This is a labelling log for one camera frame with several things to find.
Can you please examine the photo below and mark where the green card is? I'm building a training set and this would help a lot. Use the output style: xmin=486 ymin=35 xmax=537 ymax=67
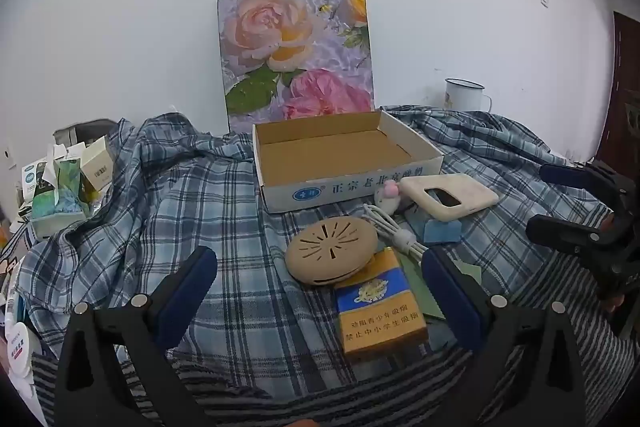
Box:
xmin=395 ymin=252 xmax=483 ymax=320

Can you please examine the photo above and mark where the blue sponge block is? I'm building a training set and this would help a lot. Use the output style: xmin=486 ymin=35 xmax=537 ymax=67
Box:
xmin=404 ymin=207 xmax=463 ymax=244

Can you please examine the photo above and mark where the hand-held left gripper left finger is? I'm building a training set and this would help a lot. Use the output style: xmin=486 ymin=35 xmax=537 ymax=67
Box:
xmin=54 ymin=246 xmax=219 ymax=427

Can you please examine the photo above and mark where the grey striped cloth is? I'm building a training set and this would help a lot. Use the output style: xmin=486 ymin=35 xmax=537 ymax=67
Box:
xmin=30 ymin=227 xmax=640 ymax=427

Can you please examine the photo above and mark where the yellow blue cigarette pack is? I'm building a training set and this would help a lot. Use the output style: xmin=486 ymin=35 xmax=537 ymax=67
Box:
xmin=334 ymin=247 xmax=430 ymax=362

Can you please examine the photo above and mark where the round beige slotted case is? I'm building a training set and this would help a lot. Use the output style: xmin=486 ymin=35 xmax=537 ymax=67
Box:
xmin=285 ymin=216 xmax=382 ymax=287

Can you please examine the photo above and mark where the white blue medicine box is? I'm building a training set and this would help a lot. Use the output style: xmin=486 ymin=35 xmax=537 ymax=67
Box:
xmin=20 ymin=161 xmax=48 ymax=202

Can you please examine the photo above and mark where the white round jar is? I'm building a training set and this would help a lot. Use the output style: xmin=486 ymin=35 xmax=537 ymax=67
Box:
xmin=5 ymin=322 xmax=33 ymax=378

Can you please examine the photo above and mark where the cardboard box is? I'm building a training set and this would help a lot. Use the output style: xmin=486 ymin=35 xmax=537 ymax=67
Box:
xmin=252 ymin=109 xmax=445 ymax=214

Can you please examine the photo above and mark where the beige phone case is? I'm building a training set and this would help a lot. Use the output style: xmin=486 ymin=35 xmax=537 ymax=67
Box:
xmin=400 ymin=173 xmax=500 ymax=223

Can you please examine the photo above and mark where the pink white plush charm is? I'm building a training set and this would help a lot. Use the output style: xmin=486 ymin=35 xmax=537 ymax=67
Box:
xmin=375 ymin=185 xmax=402 ymax=215

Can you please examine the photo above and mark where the green patterned carton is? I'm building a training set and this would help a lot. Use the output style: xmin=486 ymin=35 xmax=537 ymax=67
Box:
xmin=32 ymin=159 xmax=93 ymax=238

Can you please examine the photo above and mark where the beige small carton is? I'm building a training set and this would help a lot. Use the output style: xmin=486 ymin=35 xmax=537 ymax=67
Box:
xmin=80 ymin=136 xmax=115 ymax=192

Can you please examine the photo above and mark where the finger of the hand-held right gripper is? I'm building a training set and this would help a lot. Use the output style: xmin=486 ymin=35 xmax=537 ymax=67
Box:
xmin=540 ymin=163 xmax=627 ymax=208
xmin=526 ymin=214 xmax=629 ymax=269

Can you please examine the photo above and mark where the floral painting board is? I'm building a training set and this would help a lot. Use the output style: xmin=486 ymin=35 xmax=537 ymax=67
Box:
xmin=217 ymin=0 xmax=376 ymax=134

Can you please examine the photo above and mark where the white cable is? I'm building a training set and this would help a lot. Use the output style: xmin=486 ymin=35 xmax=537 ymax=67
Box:
xmin=361 ymin=203 xmax=431 ymax=260

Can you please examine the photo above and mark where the white enamel mug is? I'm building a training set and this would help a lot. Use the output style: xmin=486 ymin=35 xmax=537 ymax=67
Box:
xmin=444 ymin=78 xmax=493 ymax=112

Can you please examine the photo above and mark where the blue plaid shirt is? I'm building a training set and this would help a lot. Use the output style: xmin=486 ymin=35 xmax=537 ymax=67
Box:
xmin=15 ymin=104 xmax=616 ymax=388

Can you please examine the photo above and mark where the brown wooden door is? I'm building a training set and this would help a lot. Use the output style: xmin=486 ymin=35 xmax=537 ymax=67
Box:
xmin=595 ymin=11 xmax=640 ymax=168

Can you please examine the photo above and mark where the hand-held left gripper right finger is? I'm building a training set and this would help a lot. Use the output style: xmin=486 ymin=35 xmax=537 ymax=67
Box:
xmin=421 ymin=246 xmax=587 ymax=427

